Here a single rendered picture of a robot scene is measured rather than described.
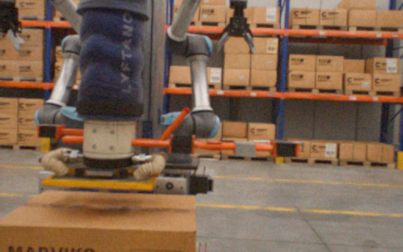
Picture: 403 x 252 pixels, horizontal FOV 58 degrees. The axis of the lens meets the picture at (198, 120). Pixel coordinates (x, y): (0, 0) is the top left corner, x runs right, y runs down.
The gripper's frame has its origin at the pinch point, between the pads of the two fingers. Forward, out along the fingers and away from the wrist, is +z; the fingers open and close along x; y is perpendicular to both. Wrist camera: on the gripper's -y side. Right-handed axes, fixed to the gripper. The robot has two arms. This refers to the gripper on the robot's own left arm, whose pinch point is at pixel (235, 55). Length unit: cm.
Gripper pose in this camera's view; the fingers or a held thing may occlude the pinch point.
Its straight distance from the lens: 151.9
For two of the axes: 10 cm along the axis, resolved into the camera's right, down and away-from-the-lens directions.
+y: -0.4, 0.5, -10.0
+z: -0.4, 10.0, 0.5
